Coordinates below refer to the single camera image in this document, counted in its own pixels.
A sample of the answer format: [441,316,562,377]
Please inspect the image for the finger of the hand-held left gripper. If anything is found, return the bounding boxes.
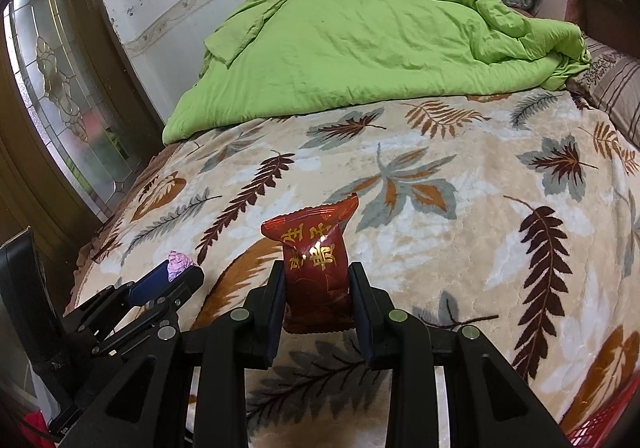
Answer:
[65,260,173,316]
[100,268,206,331]

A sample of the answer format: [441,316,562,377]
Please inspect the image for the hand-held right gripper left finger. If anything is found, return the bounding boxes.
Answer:
[59,260,288,448]

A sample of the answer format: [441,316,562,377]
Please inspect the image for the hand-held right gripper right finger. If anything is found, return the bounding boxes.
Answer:
[348,262,573,448]

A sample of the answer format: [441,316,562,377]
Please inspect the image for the pink wrapper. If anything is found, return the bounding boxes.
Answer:
[166,250,195,283]

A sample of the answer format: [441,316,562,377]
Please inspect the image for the dark red snack wrapper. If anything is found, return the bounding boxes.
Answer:
[261,193,360,333]

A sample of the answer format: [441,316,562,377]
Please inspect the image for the red plastic basket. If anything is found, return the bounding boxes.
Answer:
[560,390,633,448]

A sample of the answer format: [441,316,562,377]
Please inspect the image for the red plastic item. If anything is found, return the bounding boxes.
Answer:
[15,408,56,448]

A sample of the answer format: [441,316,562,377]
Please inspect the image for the leaf print blanket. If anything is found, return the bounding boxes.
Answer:
[65,90,640,448]

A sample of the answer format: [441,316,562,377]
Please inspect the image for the wooden door with patterned glass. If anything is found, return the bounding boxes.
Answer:
[0,0,166,249]

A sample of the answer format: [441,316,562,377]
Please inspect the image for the green quilt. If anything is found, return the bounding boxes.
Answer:
[162,0,592,146]

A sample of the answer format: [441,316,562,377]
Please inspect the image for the striped pillow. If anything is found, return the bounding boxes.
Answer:
[565,35,640,151]

